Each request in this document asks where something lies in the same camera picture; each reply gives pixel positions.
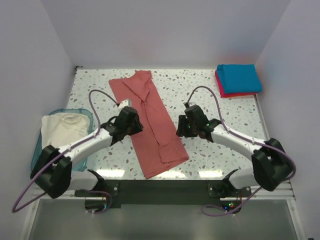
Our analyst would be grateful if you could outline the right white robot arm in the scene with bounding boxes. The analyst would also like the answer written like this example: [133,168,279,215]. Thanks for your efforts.
[176,105,296,192]

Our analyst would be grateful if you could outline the salmon pink t shirt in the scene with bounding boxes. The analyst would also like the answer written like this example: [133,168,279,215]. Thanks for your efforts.
[109,70,189,179]

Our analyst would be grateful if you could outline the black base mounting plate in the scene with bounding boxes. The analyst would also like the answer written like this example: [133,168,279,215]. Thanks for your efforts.
[74,179,251,210]

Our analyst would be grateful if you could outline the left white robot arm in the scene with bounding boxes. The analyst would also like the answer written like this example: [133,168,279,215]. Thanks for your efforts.
[30,106,143,199]

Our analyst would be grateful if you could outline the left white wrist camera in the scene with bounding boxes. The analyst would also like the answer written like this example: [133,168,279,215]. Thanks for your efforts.
[117,98,132,112]

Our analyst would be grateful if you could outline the folded magenta t shirt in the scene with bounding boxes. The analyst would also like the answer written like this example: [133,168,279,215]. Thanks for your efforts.
[215,71,257,98]

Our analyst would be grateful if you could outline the folded blue t shirt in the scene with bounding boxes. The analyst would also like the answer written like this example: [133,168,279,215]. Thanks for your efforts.
[216,64,263,94]

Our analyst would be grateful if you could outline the cream white t shirt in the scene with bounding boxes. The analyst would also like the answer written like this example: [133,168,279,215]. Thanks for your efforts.
[41,112,91,149]

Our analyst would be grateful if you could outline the aluminium frame rail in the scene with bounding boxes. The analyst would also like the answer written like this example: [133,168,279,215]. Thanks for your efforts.
[20,198,306,240]

